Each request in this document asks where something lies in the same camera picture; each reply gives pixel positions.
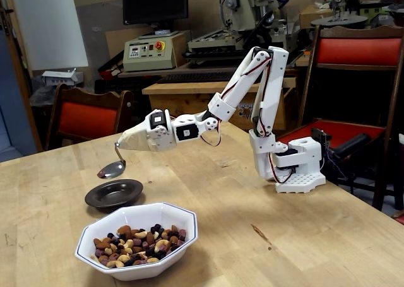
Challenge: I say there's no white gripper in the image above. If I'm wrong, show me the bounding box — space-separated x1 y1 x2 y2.
146 109 176 153

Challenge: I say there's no beige masking tape wrap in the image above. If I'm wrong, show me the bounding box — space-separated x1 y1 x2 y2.
114 122 158 152

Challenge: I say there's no bent metal spoon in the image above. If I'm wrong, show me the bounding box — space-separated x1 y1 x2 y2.
97 141 126 180

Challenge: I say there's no mixed nuts and dried fruit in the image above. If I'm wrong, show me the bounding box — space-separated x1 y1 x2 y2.
92 223 187 269

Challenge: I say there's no white five-joint robot arm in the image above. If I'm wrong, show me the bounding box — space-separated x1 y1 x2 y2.
172 45 328 195

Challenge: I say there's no light wooden desk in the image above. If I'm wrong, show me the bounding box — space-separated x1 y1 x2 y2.
141 72 299 133

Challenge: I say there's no black plastic crate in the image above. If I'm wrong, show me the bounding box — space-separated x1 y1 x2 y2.
94 78 152 95

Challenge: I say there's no black keyboard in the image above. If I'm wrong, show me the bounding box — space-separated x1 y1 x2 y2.
157 72 237 85

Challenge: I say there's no low wooden chair red cushion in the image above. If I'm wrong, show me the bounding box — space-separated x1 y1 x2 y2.
44 83 135 151

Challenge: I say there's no beige control box red button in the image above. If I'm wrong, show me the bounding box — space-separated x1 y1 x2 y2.
122 31 192 73

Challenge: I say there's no dark brown small plate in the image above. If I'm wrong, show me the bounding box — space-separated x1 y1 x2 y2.
84 179 145 209

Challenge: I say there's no white octagonal bowl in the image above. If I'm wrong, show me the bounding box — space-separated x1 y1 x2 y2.
74 201 199 281

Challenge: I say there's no small white model box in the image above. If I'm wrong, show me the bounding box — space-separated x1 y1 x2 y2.
42 68 85 88

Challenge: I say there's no black computer monitor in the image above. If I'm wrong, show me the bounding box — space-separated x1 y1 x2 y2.
122 0 189 37

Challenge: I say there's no beige milling machine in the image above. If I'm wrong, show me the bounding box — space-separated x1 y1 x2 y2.
184 0 304 69

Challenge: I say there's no robot controller circuit board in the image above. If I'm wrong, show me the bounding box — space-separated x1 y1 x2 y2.
311 127 332 149

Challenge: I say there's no brown cardboard box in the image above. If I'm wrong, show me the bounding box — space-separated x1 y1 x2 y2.
299 3 335 29

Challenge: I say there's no dark round platform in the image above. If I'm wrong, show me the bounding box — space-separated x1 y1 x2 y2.
311 15 369 28

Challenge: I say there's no tall wooden chair red cushion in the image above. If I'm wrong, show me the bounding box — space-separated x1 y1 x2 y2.
298 24 404 212

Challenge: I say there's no small metal machine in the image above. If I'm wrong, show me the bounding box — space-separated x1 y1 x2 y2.
318 0 369 16

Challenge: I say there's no white wall panel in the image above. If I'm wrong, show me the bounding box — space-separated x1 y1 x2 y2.
12 0 89 72

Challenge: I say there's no black cylindrical handle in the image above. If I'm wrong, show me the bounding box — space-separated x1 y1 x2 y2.
334 133 372 158

